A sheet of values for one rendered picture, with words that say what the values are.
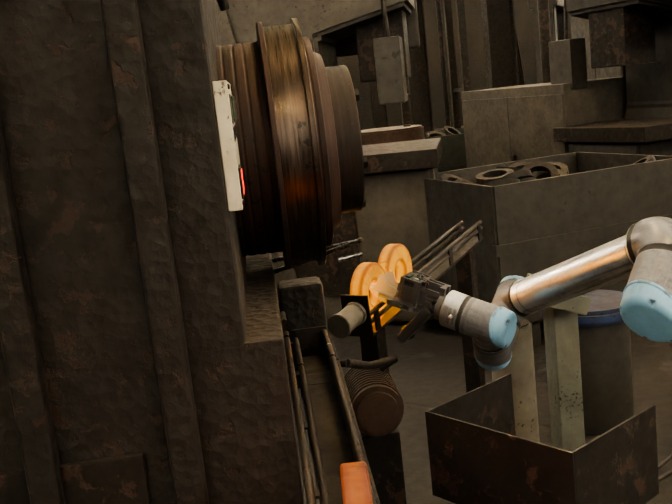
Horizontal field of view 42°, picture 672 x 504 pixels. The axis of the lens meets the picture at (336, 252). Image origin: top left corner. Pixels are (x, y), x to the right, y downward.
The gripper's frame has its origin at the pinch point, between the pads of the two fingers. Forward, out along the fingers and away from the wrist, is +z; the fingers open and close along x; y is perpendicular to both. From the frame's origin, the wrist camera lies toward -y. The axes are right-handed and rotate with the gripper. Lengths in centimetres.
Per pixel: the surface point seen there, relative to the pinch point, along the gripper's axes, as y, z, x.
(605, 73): 26, 54, -457
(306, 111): 52, -9, 62
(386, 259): 5.4, 1.2, -9.1
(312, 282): 8.3, 1.9, 28.0
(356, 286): 2.2, 0.7, 7.1
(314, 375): -1.7, -12.7, 48.1
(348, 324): -3.3, -3.6, 17.1
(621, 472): 18, -74, 73
